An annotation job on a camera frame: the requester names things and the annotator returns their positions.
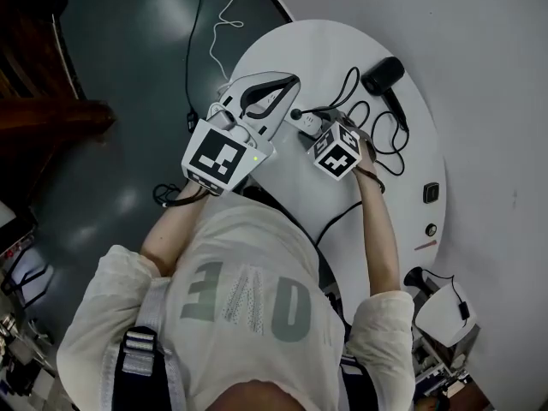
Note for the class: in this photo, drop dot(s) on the red pen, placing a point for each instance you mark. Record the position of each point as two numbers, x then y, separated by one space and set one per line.
425 245

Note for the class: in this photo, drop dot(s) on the black lamp with white shade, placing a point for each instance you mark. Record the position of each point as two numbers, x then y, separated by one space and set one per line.
445 315

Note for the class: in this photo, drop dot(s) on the black square device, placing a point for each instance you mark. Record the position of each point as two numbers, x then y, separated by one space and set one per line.
431 192

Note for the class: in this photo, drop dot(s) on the small round black object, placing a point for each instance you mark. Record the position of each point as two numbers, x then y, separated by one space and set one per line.
431 230

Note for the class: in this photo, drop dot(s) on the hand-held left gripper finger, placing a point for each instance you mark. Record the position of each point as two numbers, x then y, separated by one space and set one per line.
261 77
280 116

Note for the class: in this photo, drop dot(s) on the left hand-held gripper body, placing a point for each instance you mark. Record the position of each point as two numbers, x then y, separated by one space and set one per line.
218 159

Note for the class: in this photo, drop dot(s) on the black round power plug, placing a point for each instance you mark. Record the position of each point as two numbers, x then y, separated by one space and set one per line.
295 113

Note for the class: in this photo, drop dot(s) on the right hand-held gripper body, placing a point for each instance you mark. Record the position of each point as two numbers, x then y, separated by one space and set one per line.
338 152

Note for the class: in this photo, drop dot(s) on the black hair dryer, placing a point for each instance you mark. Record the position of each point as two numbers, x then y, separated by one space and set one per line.
383 73

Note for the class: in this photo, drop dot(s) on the person's left forearm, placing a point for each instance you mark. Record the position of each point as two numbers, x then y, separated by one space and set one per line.
171 234

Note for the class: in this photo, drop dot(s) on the white power strip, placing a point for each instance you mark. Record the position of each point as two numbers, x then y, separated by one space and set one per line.
308 123

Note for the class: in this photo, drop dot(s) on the dark wooden furniture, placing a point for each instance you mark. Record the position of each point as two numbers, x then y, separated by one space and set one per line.
38 101

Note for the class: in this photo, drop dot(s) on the grey shelf unit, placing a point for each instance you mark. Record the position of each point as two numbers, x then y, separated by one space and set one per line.
460 350

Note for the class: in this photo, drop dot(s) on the person's white printed t-shirt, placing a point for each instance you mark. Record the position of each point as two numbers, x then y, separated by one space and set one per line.
240 281

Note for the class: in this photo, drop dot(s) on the person's right forearm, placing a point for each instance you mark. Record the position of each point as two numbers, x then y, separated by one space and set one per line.
379 238

